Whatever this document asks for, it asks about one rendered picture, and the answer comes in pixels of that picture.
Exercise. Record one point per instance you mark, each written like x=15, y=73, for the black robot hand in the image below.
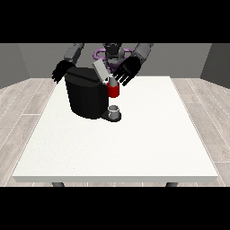
x=61, y=70
x=130, y=67

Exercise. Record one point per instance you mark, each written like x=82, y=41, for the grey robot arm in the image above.
x=73, y=53
x=143, y=51

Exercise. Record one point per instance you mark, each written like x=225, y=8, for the red pod holder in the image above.
x=113, y=91

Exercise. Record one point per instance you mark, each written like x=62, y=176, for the pale grey machine lid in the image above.
x=100, y=70

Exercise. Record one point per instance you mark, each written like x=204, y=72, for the black coffee machine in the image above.
x=85, y=94

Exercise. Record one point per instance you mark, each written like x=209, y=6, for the grey robot trunk purple rings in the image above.
x=113, y=53

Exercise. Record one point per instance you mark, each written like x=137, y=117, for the small grey cup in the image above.
x=114, y=112

